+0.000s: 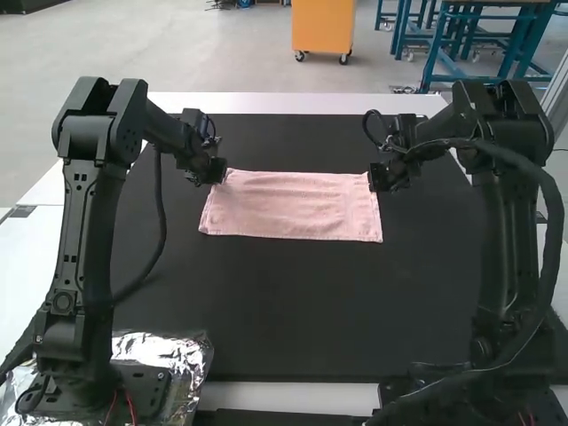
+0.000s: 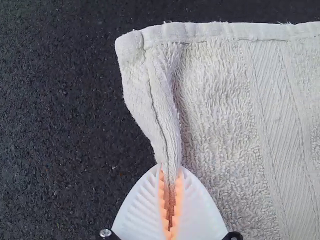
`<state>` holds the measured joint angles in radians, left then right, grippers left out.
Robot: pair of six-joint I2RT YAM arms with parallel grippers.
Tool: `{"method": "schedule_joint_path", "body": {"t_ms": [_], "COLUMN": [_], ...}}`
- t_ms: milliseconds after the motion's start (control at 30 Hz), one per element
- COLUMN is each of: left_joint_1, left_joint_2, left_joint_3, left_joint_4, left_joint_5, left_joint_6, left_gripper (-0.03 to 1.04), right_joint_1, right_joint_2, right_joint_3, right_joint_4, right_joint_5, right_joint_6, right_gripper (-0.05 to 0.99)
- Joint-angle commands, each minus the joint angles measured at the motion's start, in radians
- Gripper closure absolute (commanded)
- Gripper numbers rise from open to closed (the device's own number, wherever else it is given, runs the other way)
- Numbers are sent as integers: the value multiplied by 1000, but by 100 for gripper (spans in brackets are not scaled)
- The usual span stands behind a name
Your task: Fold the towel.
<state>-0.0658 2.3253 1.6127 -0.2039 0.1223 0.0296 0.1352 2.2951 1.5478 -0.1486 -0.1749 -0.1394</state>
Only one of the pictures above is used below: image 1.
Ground black mat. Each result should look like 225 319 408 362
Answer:
4 113 568 383

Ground dark base panel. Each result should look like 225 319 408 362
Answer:
212 408 375 426

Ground yellow wheeled cart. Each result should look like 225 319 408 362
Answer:
290 0 356 66

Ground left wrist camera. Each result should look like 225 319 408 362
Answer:
179 107 222 150

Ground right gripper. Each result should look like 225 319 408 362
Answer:
367 152 422 194

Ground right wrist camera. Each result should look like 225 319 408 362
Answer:
386 113 419 147

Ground blue metal workbench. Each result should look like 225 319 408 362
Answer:
375 0 445 61
419 0 558 94

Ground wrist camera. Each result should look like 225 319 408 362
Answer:
386 113 419 147
179 107 222 150

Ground silver foil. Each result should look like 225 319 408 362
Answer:
0 327 215 426

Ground pale towel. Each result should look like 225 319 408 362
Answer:
197 167 384 243

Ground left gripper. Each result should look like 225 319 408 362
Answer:
177 148 228 188

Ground black cable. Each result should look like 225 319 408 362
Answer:
362 108 390 152
363 137 567 426
108 148 169 307

